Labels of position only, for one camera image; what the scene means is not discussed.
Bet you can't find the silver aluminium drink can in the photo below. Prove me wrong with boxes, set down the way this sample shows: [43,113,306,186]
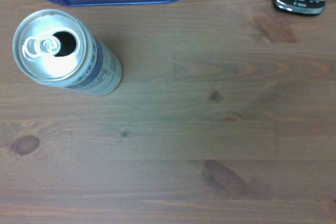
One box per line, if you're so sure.
[12,9,123,97]

